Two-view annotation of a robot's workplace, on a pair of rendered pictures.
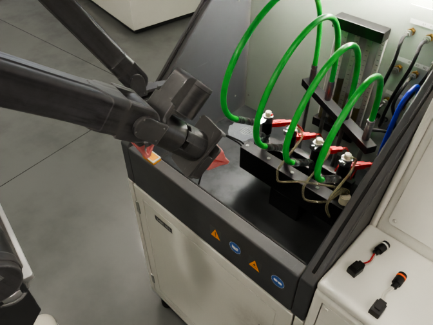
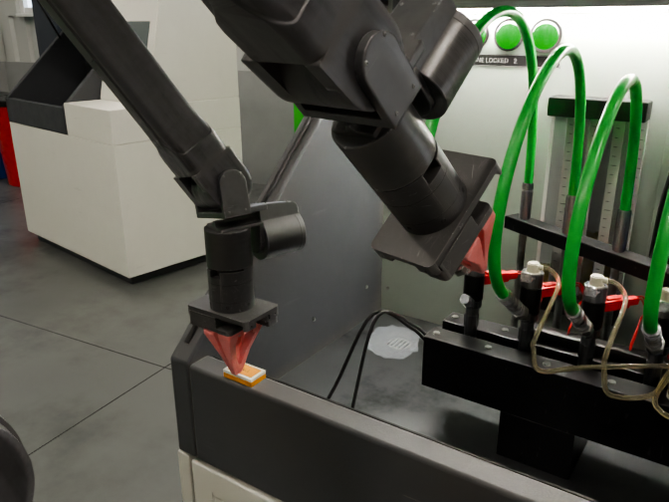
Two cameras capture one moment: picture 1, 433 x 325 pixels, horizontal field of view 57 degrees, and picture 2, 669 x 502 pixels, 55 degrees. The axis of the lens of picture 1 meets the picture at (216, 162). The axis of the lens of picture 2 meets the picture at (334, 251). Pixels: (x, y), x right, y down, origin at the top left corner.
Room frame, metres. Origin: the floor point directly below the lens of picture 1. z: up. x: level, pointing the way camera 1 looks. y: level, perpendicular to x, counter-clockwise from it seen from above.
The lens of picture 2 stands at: (0.08, 0.19, 1.40)
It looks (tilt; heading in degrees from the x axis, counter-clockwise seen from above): 20 degrees down; 350
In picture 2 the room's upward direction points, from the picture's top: straight up
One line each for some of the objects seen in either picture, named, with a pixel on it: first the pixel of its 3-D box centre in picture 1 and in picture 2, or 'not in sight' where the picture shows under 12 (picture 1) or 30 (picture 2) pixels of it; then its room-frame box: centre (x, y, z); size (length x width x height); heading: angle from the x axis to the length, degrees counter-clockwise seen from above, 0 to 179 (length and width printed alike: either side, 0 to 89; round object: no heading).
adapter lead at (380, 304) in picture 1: (388, 293); not in sight; (0.40, -0.35, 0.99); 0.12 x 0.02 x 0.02; 135
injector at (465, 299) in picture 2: (262, 146); (467, 331); (0.86, -0.13, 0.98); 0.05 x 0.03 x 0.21; 136
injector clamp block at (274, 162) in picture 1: (295, 185); (548, 401); (0.78, -0.22, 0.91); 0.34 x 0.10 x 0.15; 46
